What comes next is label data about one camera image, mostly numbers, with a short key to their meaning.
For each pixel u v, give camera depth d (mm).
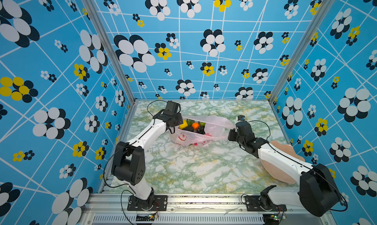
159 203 730
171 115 680
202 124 982
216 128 856
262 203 648
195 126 994
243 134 657
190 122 997
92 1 716
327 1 696
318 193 406
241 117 766
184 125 987
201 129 964
